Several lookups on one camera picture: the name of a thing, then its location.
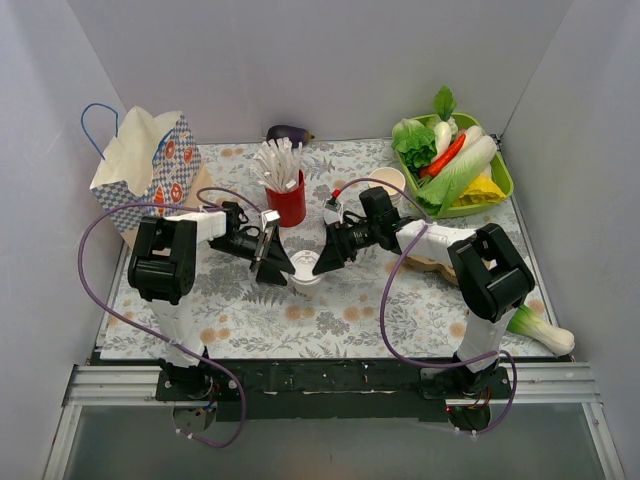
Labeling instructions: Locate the white cup lid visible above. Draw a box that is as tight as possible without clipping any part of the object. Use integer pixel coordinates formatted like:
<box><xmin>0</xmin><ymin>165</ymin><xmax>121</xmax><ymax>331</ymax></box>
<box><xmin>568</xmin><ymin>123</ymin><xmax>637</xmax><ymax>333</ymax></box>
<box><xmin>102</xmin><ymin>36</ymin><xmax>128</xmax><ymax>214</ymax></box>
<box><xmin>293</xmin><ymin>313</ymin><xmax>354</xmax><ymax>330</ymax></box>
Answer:
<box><xmin>289</xmin><ymin>250</ymin><xmax>322</xmax><ymax>286</ymax></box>

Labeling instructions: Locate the white paper coffee cup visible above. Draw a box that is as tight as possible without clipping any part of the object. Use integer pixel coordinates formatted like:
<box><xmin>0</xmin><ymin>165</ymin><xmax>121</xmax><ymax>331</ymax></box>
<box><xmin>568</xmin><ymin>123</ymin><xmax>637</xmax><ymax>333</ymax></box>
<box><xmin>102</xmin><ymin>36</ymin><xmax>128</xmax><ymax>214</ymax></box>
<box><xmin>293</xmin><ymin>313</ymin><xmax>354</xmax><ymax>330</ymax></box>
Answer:
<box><xmin>289</xmin><ymin>277</ymin><xmax>322</xmax><ymax>297</ymax></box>

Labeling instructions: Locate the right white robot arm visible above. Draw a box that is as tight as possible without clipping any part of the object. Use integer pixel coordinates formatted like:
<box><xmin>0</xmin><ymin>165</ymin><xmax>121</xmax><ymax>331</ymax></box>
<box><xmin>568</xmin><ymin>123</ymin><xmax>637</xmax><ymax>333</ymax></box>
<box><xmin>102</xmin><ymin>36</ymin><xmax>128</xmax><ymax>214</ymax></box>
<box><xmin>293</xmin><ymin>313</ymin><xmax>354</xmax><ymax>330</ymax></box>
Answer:
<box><xmin>313</xmin><ymin>186</ymin><xmax>535</xmax><ymax>398</ymax></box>

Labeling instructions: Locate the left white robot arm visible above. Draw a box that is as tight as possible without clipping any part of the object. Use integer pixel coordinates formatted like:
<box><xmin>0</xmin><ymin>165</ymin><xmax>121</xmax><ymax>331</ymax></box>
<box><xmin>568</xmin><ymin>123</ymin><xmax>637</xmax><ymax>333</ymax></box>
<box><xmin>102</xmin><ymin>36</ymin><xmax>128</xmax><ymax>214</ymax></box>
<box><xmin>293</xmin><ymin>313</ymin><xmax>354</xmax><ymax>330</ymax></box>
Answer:
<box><xmin>128</xmin><ymin>202</ymin><xmax>295</xmax><ymax>400</ymax></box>

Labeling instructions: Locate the cardboard cup carrier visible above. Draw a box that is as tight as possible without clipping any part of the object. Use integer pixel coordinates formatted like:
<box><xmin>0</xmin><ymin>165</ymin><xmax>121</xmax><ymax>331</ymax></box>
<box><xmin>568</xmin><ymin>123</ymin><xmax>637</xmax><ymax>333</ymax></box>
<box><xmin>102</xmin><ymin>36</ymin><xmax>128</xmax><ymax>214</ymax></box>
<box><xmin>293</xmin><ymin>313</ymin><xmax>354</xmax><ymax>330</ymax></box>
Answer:
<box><xmin>404</xmin><ymin>256</ymin><xmax>458</xmax><ymax>285</ymax></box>

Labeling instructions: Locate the red straw holder cup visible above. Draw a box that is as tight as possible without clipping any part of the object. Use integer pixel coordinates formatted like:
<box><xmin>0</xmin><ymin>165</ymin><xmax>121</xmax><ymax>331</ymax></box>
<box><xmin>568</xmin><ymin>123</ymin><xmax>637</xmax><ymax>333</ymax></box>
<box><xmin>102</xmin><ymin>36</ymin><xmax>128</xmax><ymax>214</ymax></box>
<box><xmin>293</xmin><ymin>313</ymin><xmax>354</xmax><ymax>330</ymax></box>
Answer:
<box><xmin>265</xmin><ymin>170</ymin><xmax>306</xmax><ymax>228</ymax></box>

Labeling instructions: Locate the stack of paper cups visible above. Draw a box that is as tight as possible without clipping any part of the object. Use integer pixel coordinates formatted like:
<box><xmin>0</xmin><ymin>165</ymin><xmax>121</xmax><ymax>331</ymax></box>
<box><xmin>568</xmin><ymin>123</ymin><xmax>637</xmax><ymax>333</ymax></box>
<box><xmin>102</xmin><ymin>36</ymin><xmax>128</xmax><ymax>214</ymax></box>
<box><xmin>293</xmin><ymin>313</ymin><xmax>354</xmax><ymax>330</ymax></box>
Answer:
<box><xmin>368</xmin><ymin>167</ymin><xmax>406</xmax><ymax>207</ymax></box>

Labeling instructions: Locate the toy red chili pepper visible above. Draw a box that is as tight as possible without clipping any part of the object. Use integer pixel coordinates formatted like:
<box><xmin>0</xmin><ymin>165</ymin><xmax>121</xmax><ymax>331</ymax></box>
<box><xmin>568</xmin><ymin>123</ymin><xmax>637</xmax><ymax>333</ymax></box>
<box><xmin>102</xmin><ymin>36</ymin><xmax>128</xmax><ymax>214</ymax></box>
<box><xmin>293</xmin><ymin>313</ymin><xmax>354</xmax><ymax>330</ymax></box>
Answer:
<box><xmin>419</xmin><ymin>132</ymin><xmax>466</xmax><ymax>179</ymax></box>

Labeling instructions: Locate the white wrapped straws bundle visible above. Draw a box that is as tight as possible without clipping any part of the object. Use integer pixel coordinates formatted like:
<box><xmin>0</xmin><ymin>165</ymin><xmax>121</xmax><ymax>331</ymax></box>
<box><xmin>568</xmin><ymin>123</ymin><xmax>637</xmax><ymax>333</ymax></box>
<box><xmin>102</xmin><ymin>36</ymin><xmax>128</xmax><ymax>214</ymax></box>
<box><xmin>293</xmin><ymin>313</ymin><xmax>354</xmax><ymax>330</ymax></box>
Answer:
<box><xmin>251</xmin><ymin>138</ymin><xmax>303</xmax><ymax>194</ymax></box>

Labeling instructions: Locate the toy green lettuce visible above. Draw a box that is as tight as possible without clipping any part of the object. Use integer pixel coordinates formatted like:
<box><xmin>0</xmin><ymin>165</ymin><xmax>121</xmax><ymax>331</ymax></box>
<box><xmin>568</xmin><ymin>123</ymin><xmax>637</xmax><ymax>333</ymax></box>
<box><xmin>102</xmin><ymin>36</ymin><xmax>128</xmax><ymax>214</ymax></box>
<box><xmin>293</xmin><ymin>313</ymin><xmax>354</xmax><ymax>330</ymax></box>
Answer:
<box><xmin>392</xmin><ymin>119</ymin><xmax>437</xmax><ymax>173</ymax></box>

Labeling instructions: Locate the green plastic basket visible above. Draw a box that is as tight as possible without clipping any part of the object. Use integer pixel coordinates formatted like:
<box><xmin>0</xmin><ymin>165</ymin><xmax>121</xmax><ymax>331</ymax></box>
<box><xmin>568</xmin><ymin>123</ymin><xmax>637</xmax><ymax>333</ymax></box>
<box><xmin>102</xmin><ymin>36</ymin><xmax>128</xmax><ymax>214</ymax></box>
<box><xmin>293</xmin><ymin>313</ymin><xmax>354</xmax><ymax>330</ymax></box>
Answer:
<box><xmin>396</xmin><ymin>112</ymin><xmax>514</xmax><ymax>219</ymax></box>

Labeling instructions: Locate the toy yellow leaf vegetable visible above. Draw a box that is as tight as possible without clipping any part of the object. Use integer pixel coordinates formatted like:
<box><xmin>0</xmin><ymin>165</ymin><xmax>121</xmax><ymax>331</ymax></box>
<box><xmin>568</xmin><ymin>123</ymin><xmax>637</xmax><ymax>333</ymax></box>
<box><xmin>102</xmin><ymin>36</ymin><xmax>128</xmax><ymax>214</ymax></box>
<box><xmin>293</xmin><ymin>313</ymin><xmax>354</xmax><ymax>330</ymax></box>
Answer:
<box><xmin>452</xmin><ymin>174</ymin><xmax>506</xmax><ymax>207</ymax></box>

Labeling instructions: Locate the purple toy eggplant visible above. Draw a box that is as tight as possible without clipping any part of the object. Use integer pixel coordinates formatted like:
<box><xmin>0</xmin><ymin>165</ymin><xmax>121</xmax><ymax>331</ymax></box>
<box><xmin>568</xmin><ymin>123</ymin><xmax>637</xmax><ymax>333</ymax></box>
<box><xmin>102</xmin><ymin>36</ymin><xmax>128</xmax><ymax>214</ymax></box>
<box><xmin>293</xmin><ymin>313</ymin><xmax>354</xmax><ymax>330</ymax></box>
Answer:
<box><xmin>266</xmin><ymin>124</ymin><xmax>315</xmax><ymax>148</ymax></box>

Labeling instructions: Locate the blue checkered paper bag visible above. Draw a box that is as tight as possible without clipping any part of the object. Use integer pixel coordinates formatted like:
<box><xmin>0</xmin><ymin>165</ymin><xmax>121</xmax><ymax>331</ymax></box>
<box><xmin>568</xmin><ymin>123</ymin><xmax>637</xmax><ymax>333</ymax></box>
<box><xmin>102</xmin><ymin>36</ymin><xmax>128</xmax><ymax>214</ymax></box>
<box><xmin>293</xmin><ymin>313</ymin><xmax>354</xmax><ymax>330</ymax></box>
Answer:
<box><xmin>90</xmin><ymin>107</ymin><xmax>212</xmax><ymax>246</ymax></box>

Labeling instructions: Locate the toy bok choy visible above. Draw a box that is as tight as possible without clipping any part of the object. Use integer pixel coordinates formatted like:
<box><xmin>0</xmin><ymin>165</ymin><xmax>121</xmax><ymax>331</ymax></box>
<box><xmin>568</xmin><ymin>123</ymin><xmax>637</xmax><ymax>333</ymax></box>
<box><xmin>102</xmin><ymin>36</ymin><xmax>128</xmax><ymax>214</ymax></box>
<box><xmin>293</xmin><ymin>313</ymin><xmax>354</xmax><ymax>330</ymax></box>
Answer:
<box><xmin>507</xmin><ymin>305</ymin><xmax>575</xmax><ymax>356</ymax></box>

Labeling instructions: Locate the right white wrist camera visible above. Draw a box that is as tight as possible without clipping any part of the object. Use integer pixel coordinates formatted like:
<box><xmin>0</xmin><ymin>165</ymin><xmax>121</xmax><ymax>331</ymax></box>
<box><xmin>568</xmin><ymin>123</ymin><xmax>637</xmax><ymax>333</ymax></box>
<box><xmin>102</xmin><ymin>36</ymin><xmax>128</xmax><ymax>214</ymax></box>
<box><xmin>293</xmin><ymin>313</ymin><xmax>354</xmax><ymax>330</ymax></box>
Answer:
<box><xmin>323</xmin><ymin>194</ymin><xmax>344</xmax><ymax>225</ymax></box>

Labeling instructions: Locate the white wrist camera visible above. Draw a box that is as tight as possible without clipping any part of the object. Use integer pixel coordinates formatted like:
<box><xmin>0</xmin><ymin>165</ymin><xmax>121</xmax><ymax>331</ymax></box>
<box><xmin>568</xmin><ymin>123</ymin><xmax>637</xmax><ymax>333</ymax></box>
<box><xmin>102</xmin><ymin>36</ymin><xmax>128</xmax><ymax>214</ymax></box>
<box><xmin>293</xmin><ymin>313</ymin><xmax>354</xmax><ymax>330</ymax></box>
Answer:
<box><xmin>260</xmin><ymin>210</ymin><xmax>280</xmax><ymax>230</ymax></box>
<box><xmin>323</xmin><ymin>194</ymin><xmax>344</xmax><ymax>225</ymax></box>

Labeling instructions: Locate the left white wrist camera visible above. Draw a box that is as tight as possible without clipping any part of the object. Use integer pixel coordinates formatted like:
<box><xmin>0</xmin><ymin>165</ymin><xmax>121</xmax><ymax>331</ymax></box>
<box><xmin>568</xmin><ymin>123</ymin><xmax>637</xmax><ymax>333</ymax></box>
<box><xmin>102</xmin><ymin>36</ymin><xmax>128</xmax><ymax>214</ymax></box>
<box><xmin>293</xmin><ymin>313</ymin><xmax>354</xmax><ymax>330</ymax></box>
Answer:
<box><xmin>260</xmin><ymin>210</ymin><xmax>280</xmax><ymax>230</ymax></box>

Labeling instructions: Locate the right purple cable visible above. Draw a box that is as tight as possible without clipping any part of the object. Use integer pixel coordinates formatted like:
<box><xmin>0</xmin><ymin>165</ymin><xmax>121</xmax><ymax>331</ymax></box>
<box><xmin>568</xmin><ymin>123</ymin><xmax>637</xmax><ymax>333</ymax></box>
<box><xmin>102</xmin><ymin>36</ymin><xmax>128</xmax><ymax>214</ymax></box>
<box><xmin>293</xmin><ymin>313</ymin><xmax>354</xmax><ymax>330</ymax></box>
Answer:
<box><xmin>332</xmin><ymin>177</ymin><xmax>516</xmax><ymax>435</ymax></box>

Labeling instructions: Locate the purple cable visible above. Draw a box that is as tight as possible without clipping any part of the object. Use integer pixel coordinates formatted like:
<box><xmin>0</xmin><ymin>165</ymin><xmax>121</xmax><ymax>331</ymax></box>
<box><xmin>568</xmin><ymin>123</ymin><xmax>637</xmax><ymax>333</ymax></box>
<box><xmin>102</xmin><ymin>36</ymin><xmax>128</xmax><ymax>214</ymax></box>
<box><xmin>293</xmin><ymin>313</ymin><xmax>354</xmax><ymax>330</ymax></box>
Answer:
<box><xmin>79</xmin><ymin>187</ymin><xmax>264</xmax><ymax>450</ymax></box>
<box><xmin>332</xmin><ymin>177</ymin><xmax>516</xmax><ymax>435</ymax></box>

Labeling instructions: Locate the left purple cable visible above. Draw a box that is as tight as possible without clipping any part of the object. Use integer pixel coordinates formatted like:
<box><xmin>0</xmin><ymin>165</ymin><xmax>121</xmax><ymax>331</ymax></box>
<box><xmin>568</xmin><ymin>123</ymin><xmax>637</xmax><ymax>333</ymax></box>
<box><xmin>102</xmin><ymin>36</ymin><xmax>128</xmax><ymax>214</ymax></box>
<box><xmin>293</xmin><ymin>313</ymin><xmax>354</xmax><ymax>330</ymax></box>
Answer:
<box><xmin>79</xmin><ymin>187</ymin><xmax>264</xmax><ymax>450</ymax></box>

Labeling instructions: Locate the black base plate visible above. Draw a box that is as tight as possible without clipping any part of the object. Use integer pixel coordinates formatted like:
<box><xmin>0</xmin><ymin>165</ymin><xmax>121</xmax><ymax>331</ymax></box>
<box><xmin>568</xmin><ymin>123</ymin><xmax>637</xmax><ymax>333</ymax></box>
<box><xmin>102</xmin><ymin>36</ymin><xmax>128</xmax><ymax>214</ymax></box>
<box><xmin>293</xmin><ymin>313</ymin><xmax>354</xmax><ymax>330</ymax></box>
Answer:
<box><xmin>155</xmin><ymin>359</ymin><xmax>511</xmax><ymax>422</ymax></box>

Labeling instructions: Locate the aluminium rail frame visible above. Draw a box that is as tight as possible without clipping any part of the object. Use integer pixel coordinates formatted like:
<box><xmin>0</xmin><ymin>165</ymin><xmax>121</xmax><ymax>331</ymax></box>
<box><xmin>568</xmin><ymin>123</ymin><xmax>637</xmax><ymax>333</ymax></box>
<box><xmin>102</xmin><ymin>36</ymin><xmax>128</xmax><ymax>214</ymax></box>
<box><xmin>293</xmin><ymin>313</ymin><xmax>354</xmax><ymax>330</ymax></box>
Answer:
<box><xmin>45</xmin><ymin>362</ymin><xmax>625</xmax><ymax>479</ymax></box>

